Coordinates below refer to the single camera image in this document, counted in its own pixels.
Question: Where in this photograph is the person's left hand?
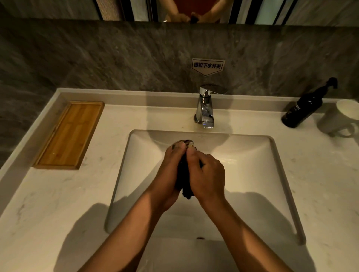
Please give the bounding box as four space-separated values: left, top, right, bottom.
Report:
153 141 188 212

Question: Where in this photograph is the bamboo wooden tray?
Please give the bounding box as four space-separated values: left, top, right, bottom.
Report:
33 101 105 170

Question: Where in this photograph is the person's left forearm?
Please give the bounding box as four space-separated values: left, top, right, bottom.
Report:
79 190 169 272

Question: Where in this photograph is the white arrow wall sticker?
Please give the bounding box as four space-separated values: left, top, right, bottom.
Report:
191 58 226 77

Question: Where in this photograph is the white ceramic mug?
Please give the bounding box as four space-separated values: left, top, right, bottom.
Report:
317 99 359 138

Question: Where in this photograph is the wall mirror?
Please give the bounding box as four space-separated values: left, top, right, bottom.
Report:
0 0 359 26

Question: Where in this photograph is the black wet cloth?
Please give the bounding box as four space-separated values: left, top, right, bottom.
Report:
173 139 203 200

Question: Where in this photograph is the black pump dispenser bottle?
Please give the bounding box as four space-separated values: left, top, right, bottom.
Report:
281 77 338 128

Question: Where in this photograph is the white rectangular sink basin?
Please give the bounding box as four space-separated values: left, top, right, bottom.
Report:
105 129 307 272

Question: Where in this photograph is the person's right hand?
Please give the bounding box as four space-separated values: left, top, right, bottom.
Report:
186 146 226 203

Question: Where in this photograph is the chrome sink faucet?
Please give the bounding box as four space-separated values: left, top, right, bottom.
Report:
194 84 228 129

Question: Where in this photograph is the person's right forearm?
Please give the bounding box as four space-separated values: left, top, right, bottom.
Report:
198 193 293 272

